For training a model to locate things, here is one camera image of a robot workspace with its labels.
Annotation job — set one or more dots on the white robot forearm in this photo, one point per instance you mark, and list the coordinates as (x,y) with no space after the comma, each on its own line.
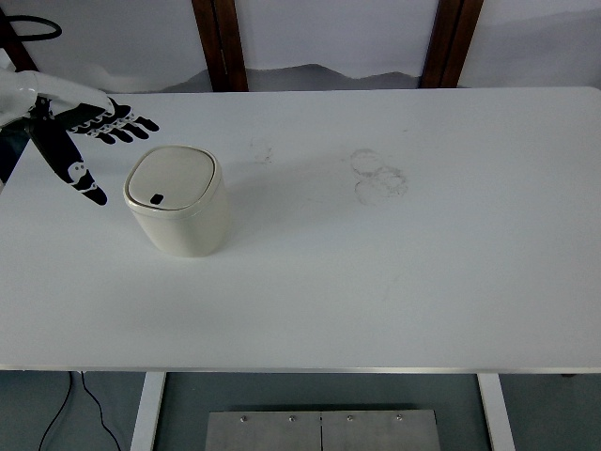
(21,90)

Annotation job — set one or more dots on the cream plastic trash can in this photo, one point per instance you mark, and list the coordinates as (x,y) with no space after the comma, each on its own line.
(177,195)

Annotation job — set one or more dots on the far left brown post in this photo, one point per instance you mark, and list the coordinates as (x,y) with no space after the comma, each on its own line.
(16,51)

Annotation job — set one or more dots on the brown wooden post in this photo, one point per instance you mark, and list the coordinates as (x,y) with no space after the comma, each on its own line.
(218,29)
(451,36)

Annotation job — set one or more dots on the metal base plate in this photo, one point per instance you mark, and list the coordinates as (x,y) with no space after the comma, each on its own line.
(326,430)

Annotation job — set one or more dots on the right brown wooden post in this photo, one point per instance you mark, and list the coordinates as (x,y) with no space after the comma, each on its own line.
(451,36)

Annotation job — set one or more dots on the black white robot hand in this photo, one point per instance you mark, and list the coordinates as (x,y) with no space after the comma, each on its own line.
(50,133)

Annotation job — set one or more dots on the right white table leg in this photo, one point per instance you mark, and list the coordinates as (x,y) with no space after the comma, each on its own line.
(496,416)

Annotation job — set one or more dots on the white table leg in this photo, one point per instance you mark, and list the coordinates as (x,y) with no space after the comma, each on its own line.
(148,414)
(496,416)

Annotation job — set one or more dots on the left white table leg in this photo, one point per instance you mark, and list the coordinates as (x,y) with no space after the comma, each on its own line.
(148,414)

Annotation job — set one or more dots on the left brown wooden post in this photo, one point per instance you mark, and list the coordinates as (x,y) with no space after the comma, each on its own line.
(218,29)

